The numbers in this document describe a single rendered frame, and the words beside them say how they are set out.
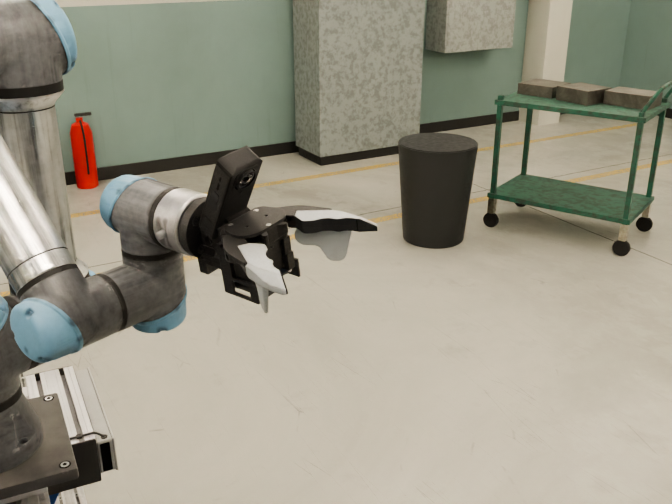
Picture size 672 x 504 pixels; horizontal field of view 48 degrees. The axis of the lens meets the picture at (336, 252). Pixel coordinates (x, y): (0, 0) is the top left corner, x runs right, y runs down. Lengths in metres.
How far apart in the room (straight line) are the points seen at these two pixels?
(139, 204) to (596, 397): 2.66
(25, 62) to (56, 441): 0.56
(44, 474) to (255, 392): 2.09
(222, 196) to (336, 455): 2.15
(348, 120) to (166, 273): 5.46
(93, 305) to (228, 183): 0.24
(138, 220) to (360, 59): 5.48
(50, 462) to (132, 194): 0.46
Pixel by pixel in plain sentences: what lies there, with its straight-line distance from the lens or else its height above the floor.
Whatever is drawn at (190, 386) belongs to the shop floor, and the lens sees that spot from 3.30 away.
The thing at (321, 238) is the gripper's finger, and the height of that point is 1.44.
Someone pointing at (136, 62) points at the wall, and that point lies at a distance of 6.15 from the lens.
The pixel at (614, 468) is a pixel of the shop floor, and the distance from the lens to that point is 2.98.
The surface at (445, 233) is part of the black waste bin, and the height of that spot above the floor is 0.10.
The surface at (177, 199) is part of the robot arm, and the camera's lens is 0.89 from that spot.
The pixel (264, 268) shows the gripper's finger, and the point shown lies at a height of 1.45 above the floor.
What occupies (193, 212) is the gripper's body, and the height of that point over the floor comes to 1.46.
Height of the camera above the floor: 1.75
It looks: 22 degrees down
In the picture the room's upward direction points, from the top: straight up
